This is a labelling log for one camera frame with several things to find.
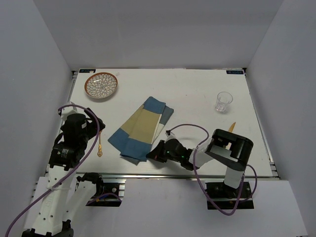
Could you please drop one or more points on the floral ceramic plate orange rim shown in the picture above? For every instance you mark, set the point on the floral ceramic plate orange rim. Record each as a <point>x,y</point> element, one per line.
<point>101,86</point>

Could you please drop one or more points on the gold fork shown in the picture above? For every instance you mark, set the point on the gold fork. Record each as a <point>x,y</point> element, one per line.
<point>99,153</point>

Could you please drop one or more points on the left blue table sticker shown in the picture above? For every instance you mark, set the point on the left blue table sticker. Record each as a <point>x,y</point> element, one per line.
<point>87,71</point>

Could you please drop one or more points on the gold knife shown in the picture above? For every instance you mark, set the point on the gold knife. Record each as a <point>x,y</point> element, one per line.
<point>230,130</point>

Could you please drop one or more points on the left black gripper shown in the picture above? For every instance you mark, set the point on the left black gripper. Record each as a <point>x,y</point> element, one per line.
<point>93,125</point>

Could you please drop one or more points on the blue table sticker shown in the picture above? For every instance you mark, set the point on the blue table sticker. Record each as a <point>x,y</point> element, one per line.
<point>87,71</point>
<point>235,72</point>

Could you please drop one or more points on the right blue table sticker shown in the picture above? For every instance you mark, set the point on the right blue table sticker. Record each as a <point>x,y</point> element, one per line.
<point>235,72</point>

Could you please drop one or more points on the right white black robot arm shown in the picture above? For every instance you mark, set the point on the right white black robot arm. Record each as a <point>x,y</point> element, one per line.
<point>229,149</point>

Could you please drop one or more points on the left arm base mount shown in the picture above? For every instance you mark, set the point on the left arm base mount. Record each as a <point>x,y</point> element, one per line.
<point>106,193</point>

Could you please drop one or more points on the clear drinking glass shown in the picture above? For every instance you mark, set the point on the clear drinking glass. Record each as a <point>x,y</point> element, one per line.
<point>224,99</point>

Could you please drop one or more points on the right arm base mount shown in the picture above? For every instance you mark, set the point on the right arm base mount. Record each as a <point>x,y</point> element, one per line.
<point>225,197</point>

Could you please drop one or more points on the blue beige white cloth napkin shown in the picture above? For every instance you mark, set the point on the blue beige white cloth napkin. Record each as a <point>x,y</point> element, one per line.
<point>135,137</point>

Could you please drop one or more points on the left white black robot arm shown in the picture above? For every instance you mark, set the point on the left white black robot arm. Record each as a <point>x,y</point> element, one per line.
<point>68,153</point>

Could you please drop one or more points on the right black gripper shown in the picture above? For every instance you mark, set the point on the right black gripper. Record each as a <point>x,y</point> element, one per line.
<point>157,153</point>

